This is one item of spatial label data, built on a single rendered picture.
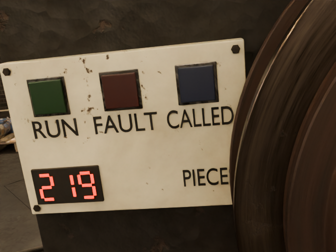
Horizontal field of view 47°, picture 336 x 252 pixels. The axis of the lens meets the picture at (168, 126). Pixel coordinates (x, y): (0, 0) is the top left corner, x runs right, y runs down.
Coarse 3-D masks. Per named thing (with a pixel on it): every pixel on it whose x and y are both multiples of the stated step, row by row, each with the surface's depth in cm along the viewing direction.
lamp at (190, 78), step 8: (184, 72) 39; (192, 72) 38; (200, 72) 38; (208, 72) 38; (184, 80) 39; (192, 80) 39; (200, 80) 39; (208, 80) 39; (184, 88) 39; (192, 88) 39; (200, 88) 39; (208, 88) 39; (184, 96) 39; (192, 96) 39; (200, 96) 39; (208, 96) 39
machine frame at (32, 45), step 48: (0, 0) 41; (48, 0) 40; (96, 0) 40; (144, 0) 39; (192, 0) 39; (240, 0) 38; (288, 0) 38; (0, 48) 43; (48, 48) 42; (96, 48) 41; (48, 240) 49; (96, 240) 48; (144, 240) 47; (192, 240) 47
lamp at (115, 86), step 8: (128, 72) 39; (104, 80) 40; (112, 80) 40; (120, 80) 40; (128, 80) 39; (104, 88) 40; (112, 88) 40; (120, 88) 40; (128, 88) 40; (136, 88) 40; (104, 96) 40; (112, 96) 40; (120, 96) 40; (128, 96) 40; (136, 96) 40; (112, 104) 40; (120, 104) 40; (128, 104) 40; (136, 104) 40
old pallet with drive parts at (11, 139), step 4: (8, 132) 471; (0, 136) 454; (4, 136) 452; (8, 136) 450; (12, 136) 452; (0, 140) 437; (4, 140) 435; (8, 140) 441; (12, 140) 434; (0, 144) 450; (4, 144) 464; (8, 144) 468; (0, 148) 449; (16, 148) 436
